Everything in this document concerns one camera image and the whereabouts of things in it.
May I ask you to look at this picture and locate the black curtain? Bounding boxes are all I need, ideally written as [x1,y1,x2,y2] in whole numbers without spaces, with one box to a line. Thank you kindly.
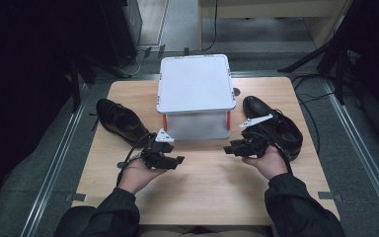
[0,0,113,198]

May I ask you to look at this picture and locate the metal floor rail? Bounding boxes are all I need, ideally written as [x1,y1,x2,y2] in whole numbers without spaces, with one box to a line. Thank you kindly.
[19,85,90,237]
[322,78,379,231]

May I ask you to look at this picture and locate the white floor cable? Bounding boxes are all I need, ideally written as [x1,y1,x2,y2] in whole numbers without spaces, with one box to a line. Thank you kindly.
[124,48,146,77]

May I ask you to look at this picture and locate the light wooden cabinet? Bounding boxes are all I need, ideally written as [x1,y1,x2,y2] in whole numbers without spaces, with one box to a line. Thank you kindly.
[198,0,354,48]

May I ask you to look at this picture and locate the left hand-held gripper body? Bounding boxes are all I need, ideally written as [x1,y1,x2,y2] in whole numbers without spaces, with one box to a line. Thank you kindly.
[141,128,176,170]

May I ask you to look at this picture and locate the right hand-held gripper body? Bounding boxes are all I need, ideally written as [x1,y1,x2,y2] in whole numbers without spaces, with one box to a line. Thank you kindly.
[239,114,274,158]

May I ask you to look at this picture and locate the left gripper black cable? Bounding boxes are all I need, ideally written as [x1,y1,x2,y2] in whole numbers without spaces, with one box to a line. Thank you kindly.
[116,132,156,187]

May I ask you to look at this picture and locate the dark computer tower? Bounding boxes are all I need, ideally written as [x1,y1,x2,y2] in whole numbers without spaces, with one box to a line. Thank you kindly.
[98,0,144,67]

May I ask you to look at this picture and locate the person's left hand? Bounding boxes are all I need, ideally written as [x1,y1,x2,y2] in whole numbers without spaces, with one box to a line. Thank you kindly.
[117,157,169,196]

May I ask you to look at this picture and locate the black leather shoe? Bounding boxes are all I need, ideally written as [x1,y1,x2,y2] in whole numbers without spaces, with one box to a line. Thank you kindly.
[242,95,304,162]
[96,98,151,147]

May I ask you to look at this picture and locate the black metal stand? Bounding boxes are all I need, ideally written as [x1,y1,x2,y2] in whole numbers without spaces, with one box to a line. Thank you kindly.
[68,55,132,113]

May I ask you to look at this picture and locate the black tripod stand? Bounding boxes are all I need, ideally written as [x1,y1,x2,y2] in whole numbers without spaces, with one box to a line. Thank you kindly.
[277,33,353,107]

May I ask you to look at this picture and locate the person's right hand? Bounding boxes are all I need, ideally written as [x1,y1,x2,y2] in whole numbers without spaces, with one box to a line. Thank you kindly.
[242,144,289,182]

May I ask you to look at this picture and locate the black hanging cable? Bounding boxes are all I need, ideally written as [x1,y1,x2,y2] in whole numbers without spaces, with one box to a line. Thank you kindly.
[201,0,219,52]

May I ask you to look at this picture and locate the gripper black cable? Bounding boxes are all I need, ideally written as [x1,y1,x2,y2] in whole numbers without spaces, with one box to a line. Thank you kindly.
[116,132,156,187]
[253,131,294,175]

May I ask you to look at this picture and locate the black floor cable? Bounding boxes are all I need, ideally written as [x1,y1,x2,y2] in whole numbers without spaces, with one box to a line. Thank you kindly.
[290,74,335,156]

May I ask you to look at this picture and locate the white two-tier shoe rack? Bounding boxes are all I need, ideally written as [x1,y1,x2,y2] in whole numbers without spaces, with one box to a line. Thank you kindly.
[156,53,237,142]

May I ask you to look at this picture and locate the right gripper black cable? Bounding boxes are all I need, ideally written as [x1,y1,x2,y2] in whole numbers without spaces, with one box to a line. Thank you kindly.
[253,131,294,175]

